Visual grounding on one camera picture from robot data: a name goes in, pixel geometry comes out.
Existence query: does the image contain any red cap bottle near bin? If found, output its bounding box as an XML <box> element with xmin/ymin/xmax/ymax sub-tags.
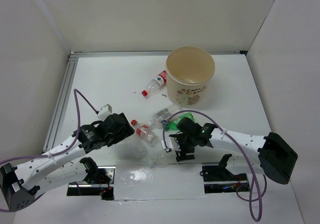
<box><xmin>141</xmin><ymin>70</ymin><xmax>167</xmax><ymax>97</ymax></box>

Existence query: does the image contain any large clear crushed bottle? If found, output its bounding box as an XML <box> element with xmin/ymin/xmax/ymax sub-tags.
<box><xmin>148</xmin><ymin>152</ymin><xmax>176</xmax><ymax>168</ymax></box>

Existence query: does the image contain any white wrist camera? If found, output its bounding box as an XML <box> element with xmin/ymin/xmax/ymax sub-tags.
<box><xmin>161</xmin><ymin>140</ymin><xmax>173</xmax><ymax>152</ymax></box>
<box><xmin>97</xmin><ymin>104</ymin><xmax>112</xmax><ymax>121</ymax></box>

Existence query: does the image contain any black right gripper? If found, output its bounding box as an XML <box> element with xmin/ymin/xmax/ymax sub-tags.
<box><xmin>173</xmin><ymin>133</ymin><xmax>198</xmax><ymax>162</ymax></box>

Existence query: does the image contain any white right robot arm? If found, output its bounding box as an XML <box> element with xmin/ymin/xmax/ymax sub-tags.
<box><xmin>162</xmin><ymin>117</ymin><xmax>298</xmax><ymax>185</ymax></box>

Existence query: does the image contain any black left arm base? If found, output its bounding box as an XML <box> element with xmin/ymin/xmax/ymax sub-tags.
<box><xmin>66</xmin><ymin>157</ymin><xmax>116</xmax><ymax>201</ymax></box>

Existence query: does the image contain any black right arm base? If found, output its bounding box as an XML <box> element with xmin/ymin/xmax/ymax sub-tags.
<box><xmin>199</xmin><ymin>154</ymin><xmax>250</xmax><ymax>194</ymax></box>

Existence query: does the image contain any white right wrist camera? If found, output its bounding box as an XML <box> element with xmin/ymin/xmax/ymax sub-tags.
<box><xmin>161</xmin><ymin>140</ymin><xmax>173</xmax><ymax>152</ymax></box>

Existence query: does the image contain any green plastic bottle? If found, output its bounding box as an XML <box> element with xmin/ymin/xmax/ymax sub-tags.
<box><xmin>165</xmin><ymin>112</ymin><xmax>195</xmax><ymax>131</ymax></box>

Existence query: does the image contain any red cap bottle red label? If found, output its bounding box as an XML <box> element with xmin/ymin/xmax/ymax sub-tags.
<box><xmin>131</xmin><ymin>120</ymin><xmax>157</xmax><ymax>147</ymax></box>

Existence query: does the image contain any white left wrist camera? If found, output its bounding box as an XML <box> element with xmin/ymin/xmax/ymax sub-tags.
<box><xmin>97</xmin><ymin>104</ymin><xmax>112</xmax><ymax>121</ymax></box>

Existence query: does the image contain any cream cartoon capybara bin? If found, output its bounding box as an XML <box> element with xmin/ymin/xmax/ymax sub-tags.
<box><xmin>165</xmin><ymin>46</ymin><xmax>215</xmax><ymax>107</ymax></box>

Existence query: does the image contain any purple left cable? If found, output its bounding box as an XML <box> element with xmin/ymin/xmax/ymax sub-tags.
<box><xmin>0</xmin><ymin>88</ymin><xmax>101</xmax><ymax>213</ymax></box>

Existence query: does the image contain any purple cable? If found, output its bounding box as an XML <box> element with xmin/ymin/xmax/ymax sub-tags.
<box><xmin>0</xmin><ymin>88</ymin><xmax>101</xmax><ymax>213</ymax></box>
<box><xmin>162</xmin><ymin>110</ymin><xmax>268</xmax><ymax>222</ymax></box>

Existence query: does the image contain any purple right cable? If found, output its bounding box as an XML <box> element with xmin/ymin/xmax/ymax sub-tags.
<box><xmin>162</xmin><ymin>110</ymin><xmax>268</xmax><ymax>222</ymax></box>

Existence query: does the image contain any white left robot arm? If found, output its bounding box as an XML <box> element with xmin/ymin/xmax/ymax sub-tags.
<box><xmin>0</xmin><ymin>113</ymin><xmax>134</xmax><ymax>212</ymax></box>

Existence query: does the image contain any clear bottle blue white label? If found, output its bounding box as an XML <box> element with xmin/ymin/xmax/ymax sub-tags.
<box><xmin>147</xmin><ymin>104</ymin><xmax>183</xmax><ymax>129</ymax></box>

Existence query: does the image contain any clear bottle white cap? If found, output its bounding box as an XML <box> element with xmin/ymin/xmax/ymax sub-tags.
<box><xmin>119</xmin><ymin>135</ymin><xmax>148</xmax><ymax>160</ymax></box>

